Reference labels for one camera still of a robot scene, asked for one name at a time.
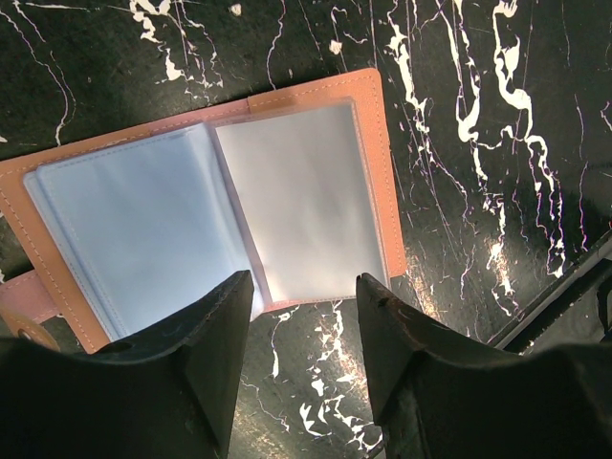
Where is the black card box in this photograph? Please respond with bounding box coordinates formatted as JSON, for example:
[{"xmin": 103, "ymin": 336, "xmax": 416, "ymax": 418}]
[{"xmin": 492, "ymin": 232, "xmax": 611, "ymax": 356}]

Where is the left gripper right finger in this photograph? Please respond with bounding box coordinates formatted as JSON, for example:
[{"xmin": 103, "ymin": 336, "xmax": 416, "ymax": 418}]
[{"xmin": 356, "ymin": 274, "xmax": 611, "ymax": 458}]

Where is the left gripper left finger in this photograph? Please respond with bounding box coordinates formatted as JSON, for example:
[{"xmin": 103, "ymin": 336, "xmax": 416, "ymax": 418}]
[{"xmin": 1, "ymin": 271, "xmax": 253, "ymax": 458}]

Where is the pink leather card holder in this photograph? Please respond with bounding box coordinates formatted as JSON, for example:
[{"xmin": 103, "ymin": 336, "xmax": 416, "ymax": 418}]
[{"xmin": 1, "ymin": 68, "xmax": 406, "ymax": 353}]

